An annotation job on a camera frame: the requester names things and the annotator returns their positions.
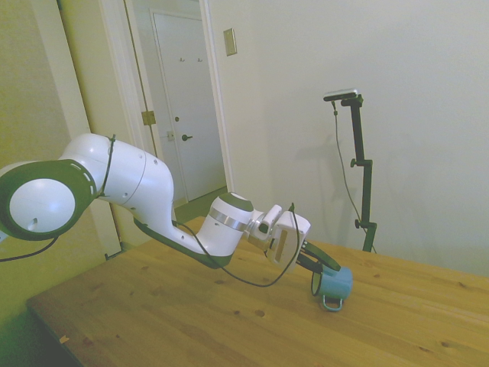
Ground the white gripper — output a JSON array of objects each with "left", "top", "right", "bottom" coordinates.
[{"left": 265, "top": 211, "right": 342, "bottom": 277}]

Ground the blue mug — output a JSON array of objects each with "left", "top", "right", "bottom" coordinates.
[{"left": 310, "top": 265, "right": 355, "bottom": 313}]

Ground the white closed door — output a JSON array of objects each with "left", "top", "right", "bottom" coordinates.
[{"left": 149, "top": 9, "right": 227, "bottom": 203}]

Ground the white open door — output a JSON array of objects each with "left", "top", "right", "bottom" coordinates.
[{"left": 56, "top": 0, "right": 158, "bottom": 261}]

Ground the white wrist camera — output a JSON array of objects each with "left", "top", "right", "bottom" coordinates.
[{"left": 256, "top": 204, "right": 283, "bottom": 235}]

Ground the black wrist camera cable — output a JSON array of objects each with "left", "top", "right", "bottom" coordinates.
[{"left": 171, "top": 202, "right": 301, "bottom": 288}]

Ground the black camera stand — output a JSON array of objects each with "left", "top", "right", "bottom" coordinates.
[
  {"left": 340, "top": 95, "right": 379, "bottom": 254},
  {"left": 331, "top": 100, "right": 377, "bottom": 254}
]

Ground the grey exterior camera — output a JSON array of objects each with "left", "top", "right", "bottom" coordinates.
[{"left": 322, "top": 88, "right": 361, "bottom": 102}]

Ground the beige wall switch plate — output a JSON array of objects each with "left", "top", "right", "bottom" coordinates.
[{"left": 222, "top": 28, "right": 238, "bottom": 57}]

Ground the black arm base cable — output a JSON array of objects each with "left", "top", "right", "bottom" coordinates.
[{"left": 0, "top": 235, "right": 60, "bottom": 264}]

